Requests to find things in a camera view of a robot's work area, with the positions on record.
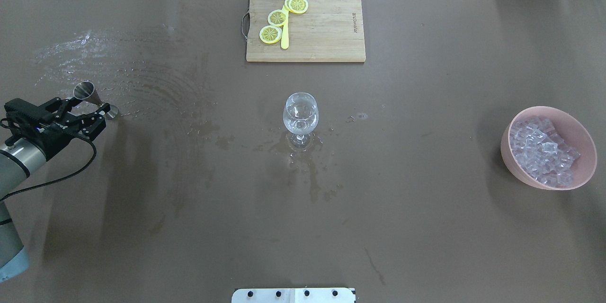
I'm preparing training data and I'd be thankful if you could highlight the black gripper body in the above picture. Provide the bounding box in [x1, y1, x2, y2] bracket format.
[4, 98, 77, 161]

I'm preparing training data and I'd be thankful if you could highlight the steel jigger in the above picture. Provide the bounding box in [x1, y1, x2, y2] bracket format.
[73, 81, 120, 120]

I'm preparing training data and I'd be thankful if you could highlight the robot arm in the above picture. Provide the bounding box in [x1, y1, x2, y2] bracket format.
[0, 97, 112, 282]

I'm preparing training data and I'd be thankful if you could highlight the clear wine glass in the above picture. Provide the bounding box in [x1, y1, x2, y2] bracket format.
[282, 92, 320, 151]

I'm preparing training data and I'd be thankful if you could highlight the pink bowl of ice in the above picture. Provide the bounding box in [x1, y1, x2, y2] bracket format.
[498, 106, 598, 191]

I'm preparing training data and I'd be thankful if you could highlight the yellow plastic knife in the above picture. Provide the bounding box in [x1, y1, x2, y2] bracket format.
[280, 5, 290, 50]

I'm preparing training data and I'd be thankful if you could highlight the middle lemon slice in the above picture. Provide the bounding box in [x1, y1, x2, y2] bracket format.
[267, 9, 289, 27]

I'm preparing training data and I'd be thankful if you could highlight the far lemon slice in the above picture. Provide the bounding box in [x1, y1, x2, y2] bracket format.
[284, 0, 309, 14]

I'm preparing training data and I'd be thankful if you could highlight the bamboo cutting board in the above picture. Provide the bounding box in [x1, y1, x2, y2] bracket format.
[245, 0, 366, 62]

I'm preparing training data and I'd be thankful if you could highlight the lemon slice near handle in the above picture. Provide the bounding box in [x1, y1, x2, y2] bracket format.
[259, 25, 282, 44]

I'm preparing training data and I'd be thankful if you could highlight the white camera pole base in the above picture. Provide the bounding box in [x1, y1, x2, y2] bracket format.
[231, 287, 357, 303]

